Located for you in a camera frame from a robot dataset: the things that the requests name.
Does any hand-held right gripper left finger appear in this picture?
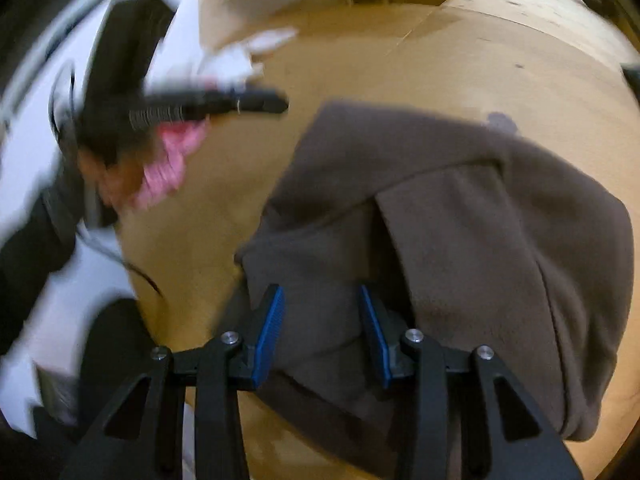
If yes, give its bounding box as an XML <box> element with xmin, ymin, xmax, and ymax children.
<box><xmin>59</xmin><ymin>283</ymin><xmax>286</xmax><ymax>480</ymax></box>

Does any person's left forearm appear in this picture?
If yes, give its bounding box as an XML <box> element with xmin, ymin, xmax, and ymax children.
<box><xmin>0</xmin><ymin>180</ymin><xmax>83</xmax><ymax>341</ymax></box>

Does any black cable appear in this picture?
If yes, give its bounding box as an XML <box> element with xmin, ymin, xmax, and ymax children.
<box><xmin>75</xmin><ymin>225</ymin><xmax>163</xmax><ymax>297</ymax></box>

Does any dark folded garment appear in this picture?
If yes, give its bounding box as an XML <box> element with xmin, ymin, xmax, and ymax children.
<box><xmin>620</xmin><ymin>62</ymin><xmax>640</xmax><ymax>96</ymax></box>

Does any pink garment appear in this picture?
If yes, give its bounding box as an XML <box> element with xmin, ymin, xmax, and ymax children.
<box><xmin>132</xmin><ymin>77</ymin><xmax>211</xmax><ymax>211</ymax></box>

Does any person's left hand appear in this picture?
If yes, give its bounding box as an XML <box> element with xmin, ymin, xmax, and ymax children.
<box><xmin>77</xmin><ymin>145</ymin><xmax>151</xmax><ymax>208</ymax></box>

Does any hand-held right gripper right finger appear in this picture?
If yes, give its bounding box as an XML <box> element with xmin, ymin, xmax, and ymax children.
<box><xmin>360</xmin><ymin>284</ymin><xmax>583</xmax><ymax>480</ymax></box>

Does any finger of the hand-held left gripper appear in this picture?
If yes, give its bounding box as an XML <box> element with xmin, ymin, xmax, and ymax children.
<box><xmin>197</xmin><ymin>87</ymin><xmax>291</xmax><ymax>117</ymax></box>

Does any white cloth garment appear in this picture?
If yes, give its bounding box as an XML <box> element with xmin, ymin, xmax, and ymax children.
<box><xmin>192</xmin><ymin>27</ymin><xmax>301</xmax><ymax>86</ymax></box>

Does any brown long-sleeve shirt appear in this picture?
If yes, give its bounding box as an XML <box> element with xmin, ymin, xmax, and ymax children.
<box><xmin>220</xmin><ymin>101</ymin><xmax>636</xmax><ymax>480</ymax></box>

